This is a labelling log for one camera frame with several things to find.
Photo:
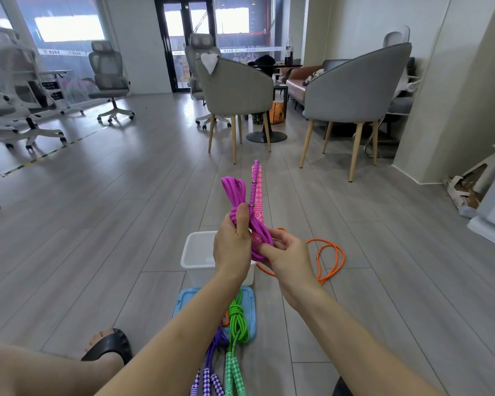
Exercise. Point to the torn white cardboard packaging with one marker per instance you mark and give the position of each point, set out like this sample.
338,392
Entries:
468,187

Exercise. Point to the white office desk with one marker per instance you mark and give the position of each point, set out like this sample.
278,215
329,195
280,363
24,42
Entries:
49,84

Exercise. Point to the person's right hand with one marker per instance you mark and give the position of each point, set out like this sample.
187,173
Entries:
291,263

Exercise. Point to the white mesh office chair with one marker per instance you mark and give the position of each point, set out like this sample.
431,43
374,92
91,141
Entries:
12,74

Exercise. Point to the person's right forearm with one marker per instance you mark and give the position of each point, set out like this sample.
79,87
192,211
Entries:
346,346

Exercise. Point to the person's right thumb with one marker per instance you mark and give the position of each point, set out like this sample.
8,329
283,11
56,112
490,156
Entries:
281,236

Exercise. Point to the person's left hand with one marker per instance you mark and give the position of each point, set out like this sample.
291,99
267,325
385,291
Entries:
231,251

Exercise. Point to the black bag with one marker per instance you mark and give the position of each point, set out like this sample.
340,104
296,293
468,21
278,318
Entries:
265,63

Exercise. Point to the person's left forearm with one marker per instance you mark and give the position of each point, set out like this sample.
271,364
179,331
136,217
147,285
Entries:
177,342

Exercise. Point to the white office chair with headrest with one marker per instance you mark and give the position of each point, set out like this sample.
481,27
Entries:
400,101

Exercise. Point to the white plastic storage bin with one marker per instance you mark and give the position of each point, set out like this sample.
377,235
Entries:
198,255

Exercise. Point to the person's left thumb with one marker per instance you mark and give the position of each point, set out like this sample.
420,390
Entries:
243,220

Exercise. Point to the light blue bin lid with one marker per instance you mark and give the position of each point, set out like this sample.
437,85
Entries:
185,303

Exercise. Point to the orange bag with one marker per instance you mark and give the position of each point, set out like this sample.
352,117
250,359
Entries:
277,112

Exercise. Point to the person's left leg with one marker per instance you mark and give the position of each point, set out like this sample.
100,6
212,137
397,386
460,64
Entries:
33,373

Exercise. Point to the black slip-on shoe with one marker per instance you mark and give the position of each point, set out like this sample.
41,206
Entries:
341,388
109,345

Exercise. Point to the grey mesh office chair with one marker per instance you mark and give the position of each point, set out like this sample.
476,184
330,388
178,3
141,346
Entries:
107,76

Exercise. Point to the black round pedestal table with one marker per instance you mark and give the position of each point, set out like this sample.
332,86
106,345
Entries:
272,136

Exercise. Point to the brown leather sofa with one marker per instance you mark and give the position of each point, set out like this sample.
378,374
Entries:
298,84

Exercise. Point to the grey armchair with heart tag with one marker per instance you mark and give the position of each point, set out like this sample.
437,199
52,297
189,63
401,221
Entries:
235,90

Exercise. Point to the dark drink bottle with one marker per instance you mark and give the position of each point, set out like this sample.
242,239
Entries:
288,51

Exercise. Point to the large grey wooden-leg armchair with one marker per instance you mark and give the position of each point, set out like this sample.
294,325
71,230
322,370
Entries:
354,88

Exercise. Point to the grey office chair with headrest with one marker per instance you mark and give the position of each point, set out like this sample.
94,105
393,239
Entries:
198,47

